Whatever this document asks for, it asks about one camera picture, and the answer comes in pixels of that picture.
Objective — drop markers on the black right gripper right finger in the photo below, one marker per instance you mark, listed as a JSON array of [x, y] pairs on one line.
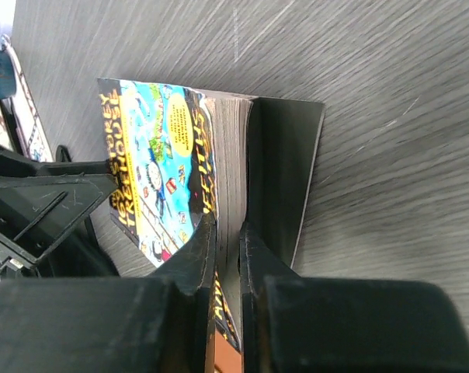
[[292, 323]]

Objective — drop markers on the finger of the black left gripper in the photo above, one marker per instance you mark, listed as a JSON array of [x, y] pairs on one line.
[[42, 203]]

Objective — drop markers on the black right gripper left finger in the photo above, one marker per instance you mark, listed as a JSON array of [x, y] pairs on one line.
[[102, 322]]

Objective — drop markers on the black comic cover book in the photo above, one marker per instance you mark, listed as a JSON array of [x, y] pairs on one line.
[[211, 188]]

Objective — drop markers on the black fabric backpack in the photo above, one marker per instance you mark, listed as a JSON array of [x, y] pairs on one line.
[[79, 255]]

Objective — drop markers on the brown leather wallet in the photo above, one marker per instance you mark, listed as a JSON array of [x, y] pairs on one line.
[[226, 358]]

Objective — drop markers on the white patterned placemat cloth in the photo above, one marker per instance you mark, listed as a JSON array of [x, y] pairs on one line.
[[21, 129]]

